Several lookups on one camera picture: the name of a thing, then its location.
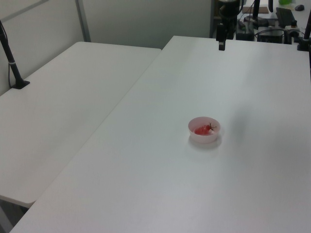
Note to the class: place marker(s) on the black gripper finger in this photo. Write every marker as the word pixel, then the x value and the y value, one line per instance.
pixel 223 46
pixel 219 46

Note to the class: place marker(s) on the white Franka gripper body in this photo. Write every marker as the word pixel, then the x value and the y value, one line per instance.
pixel 220 32

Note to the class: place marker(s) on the red strawberry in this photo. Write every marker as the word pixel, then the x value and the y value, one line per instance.
pixel 203 130

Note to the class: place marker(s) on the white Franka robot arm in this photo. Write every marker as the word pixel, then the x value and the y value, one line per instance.
pixel 229 8

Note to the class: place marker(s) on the pink plastic bowl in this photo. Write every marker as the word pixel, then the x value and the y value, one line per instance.
pixel 202 138

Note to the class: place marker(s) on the black monitor stand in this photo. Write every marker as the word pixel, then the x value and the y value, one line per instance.
pixel 255 14

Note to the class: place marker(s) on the black control box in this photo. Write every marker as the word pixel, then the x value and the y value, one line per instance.
pixel 272 36

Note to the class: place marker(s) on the black keyboard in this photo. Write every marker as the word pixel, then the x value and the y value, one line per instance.
pixel 285 15

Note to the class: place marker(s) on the green object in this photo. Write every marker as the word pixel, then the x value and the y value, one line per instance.
pixel 284 2

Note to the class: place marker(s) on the dark computer mouse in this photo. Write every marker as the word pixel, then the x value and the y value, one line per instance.
pixel 299 7

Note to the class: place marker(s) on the white side table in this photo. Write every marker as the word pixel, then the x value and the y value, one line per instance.
pixel 48 111

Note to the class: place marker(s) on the grey metal partition post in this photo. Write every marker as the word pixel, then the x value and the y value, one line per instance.
pixel 83 20

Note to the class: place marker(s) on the black camera pole with base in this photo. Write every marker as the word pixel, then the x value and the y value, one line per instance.
pixel 9 57

